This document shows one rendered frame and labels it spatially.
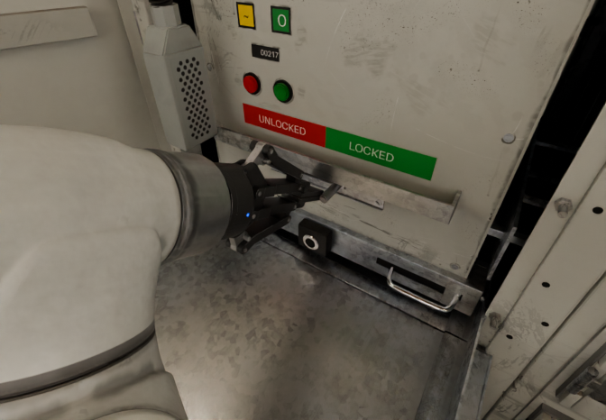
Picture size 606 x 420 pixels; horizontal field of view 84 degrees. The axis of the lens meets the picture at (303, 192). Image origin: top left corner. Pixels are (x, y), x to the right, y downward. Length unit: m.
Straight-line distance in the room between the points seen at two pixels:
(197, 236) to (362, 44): 0.30
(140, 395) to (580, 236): 0.40
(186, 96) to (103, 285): 0.37
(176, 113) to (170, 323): 0.32
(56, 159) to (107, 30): 0.48
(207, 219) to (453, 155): 0.30
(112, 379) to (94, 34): 0.53
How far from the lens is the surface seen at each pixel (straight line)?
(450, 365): 0.56
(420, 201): 0.44
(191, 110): 0.55
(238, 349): 0.55
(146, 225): 0.22
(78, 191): 0.20
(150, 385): 0.23
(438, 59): 0.42
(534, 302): 0.50
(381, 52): 0.43
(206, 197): 0.26
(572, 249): 0.44
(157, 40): 0.52
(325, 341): 0.54
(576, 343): 0.54
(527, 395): 0.65
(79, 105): 0.69
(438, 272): 0.55
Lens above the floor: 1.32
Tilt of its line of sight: 37 degrees down
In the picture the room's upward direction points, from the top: straight up
